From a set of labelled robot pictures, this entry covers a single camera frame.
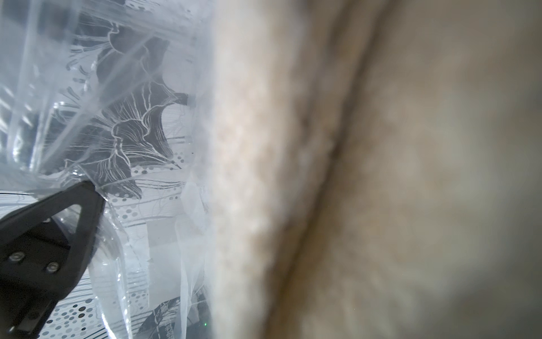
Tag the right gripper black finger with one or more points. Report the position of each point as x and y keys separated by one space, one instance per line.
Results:
x=45 y=250

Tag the clear plastic vacuum bag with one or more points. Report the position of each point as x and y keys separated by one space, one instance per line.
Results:
x=114 y=93

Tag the beige fluffy cloth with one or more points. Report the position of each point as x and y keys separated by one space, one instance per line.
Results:
x=375 y=169

